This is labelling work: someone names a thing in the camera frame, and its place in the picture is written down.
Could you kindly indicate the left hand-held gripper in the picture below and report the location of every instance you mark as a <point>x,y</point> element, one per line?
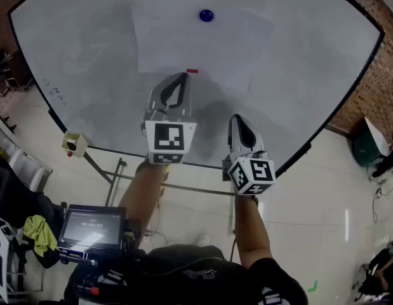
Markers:
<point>169,138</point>

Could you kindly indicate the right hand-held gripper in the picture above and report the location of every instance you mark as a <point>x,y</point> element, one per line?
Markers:
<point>253,173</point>

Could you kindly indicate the white paper sheet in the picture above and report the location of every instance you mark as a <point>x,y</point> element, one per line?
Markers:
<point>183,46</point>

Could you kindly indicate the round blue magnet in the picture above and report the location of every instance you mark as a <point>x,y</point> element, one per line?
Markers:
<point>206,16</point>

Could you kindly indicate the large black-framed whiteboard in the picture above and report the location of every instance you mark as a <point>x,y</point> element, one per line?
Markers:
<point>88,43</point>

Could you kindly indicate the person's left forearm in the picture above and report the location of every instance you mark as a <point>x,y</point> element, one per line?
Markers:
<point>142,195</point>

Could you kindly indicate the person's right forearm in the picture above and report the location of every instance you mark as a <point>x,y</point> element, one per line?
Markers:
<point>250,230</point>

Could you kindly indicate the small red rectangular magnet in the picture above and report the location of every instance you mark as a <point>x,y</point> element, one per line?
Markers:
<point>192,71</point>

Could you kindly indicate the cream marker holder box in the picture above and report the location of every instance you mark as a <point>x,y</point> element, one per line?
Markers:
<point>76,141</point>

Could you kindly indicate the person's white shoe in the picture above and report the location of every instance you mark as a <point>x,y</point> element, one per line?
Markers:
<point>203,240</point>

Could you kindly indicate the green box with white lid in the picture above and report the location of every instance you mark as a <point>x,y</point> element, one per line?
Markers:
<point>364,145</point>

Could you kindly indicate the person's black shirt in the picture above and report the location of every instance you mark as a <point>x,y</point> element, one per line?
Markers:
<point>199,275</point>

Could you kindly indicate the black monitor screen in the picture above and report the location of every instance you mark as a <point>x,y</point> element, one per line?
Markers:
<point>91,227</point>

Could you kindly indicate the white storage shelf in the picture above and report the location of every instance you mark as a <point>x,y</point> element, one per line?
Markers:
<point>21,164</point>

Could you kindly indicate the black office chair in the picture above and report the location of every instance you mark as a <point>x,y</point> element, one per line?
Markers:
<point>15,199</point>

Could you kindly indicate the yellow-green cloth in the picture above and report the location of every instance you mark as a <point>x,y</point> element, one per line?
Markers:
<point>40,234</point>

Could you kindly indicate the black chest camera rig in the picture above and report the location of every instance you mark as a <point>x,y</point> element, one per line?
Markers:
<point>97,281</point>

